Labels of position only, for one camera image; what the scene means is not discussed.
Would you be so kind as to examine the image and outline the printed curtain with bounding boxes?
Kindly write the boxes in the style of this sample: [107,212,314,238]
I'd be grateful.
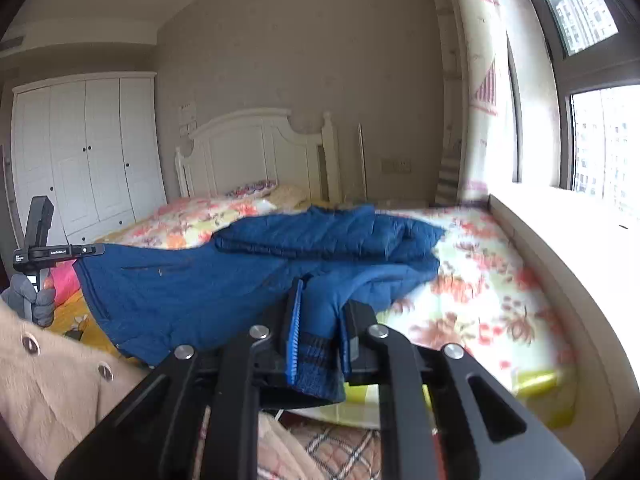
[427,0,521,207]

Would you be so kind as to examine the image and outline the plaid blanket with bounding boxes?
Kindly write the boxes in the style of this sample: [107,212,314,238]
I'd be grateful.
[285,422,387,480]

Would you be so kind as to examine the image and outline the floral bed sheet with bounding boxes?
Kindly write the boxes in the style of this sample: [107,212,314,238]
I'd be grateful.
[135,195,576,431]

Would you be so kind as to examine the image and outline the white wardrobe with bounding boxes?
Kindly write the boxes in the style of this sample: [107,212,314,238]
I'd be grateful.
[11,72,168,242]

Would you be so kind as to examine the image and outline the purple patterned pillow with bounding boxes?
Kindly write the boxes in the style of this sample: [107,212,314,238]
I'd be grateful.
[225,179,279,199]

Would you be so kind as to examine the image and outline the window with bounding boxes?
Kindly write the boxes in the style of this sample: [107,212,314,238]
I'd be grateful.
[510,0,640,231]

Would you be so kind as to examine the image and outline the metal pole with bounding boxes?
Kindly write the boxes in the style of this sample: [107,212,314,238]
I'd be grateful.
[357,124,369,200]

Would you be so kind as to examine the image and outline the white bed headboard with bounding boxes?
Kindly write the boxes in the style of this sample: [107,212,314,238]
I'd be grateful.
[174,108,342,202]

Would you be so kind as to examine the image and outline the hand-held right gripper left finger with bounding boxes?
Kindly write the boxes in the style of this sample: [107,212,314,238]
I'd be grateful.
[55,279,306,480]

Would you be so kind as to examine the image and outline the white window sill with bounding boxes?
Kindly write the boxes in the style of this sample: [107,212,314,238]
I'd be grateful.
[487,187,640,461]

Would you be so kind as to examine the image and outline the blue quilted jacket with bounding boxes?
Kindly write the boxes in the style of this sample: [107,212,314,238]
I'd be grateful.
[74,204,448,406]

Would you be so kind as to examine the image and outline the person's left hand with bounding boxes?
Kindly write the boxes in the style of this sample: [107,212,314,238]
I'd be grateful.
[0,274,56,328]

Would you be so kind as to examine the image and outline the beige pillow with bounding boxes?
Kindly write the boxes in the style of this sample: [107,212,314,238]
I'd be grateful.
[270,184,309,209]

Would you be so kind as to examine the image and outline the yellow bed sheet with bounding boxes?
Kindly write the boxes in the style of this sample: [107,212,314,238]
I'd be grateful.
[50,295,131,361]

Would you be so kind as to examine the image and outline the beige coat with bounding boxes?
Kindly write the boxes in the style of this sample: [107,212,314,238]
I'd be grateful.
[0,302,326,480]

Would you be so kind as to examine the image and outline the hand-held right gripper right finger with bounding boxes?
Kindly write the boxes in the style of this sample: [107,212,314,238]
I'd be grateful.
[342,300,586,480]

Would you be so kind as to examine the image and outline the pink bed cover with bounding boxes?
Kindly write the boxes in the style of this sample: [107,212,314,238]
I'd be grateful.
[147,196,206,222]

